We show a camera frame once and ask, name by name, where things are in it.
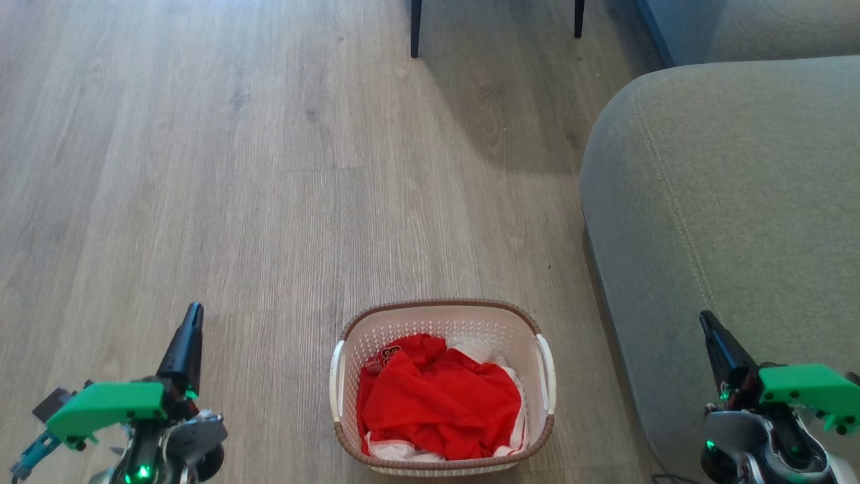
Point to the grey fabric sofa seat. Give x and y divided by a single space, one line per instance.
725 202

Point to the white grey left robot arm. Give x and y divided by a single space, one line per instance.
171 447

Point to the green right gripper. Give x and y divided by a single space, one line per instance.
809 390

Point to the grey sofa back cushion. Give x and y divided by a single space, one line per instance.
759 27

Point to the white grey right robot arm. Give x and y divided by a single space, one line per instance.
759 447

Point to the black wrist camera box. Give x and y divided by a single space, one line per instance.
54 404

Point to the white red-trimmed garment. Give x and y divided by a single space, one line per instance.
485 351

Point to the black chair leg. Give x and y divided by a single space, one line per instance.
415 27
578 17

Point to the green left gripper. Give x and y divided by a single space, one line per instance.
107 405

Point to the red garment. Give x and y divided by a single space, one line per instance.
437 403

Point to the white brown-rimmed laundry basket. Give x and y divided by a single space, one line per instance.
463 321

